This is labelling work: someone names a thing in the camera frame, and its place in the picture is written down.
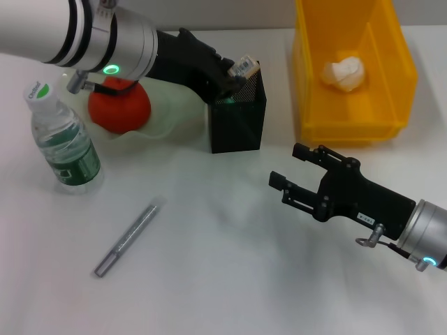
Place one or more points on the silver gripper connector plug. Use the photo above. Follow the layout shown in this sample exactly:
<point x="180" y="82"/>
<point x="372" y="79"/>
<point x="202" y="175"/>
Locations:
<point x="375" y="235"/>
<point x="77" y="82"/>

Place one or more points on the beige eraser with barcode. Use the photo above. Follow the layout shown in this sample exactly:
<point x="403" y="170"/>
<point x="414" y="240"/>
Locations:
<point x="242" y="65"/>

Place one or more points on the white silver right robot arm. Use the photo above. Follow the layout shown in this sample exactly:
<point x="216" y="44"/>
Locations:
<point x="427" y="230"/>

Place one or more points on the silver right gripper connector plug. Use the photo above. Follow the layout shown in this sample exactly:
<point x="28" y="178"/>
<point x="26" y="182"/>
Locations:
<point x="375" y="235"/>

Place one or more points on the clear green-label water bottle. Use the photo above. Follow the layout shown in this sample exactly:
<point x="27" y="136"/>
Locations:
<point x="63" y="146"/>

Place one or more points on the green utility knife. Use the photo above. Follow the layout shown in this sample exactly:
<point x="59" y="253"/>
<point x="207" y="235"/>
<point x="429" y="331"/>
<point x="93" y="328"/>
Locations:
<point x="229" y="100"/>

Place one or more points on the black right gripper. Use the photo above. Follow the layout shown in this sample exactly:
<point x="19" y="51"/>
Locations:
<point x="366" y="199"/>

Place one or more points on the pale green glass fruit plate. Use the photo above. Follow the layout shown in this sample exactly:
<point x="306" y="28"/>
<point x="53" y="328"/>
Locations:
<point x="174" y="111"/>

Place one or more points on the white paper ball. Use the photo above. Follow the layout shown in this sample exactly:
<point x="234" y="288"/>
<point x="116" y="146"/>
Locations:
<point x="344" y="75"/>

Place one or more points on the black mesh pen holder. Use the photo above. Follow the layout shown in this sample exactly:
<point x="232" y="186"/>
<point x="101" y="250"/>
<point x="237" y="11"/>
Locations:
<point x="237" y="129"/>

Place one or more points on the grey pen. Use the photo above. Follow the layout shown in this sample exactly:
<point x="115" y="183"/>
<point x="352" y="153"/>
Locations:
<point x="129" y="237"/>

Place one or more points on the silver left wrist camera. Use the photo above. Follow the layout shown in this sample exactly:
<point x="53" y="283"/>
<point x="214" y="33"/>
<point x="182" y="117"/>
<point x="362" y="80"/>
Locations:
<point x="106" y="7"/>

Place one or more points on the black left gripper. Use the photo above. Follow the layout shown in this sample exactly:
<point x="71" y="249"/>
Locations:
<point x="185" y="63"/>

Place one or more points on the orange fruit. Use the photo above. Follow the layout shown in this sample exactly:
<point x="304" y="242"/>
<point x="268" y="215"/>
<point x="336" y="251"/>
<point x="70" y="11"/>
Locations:
<point x="118" y="111"/>

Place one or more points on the yellow plastic bin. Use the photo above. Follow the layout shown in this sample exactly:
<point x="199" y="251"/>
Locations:
<point x="349" y="111"/>

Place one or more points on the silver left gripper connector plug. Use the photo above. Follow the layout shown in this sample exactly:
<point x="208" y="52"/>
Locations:
<point x="77" y="82"/>

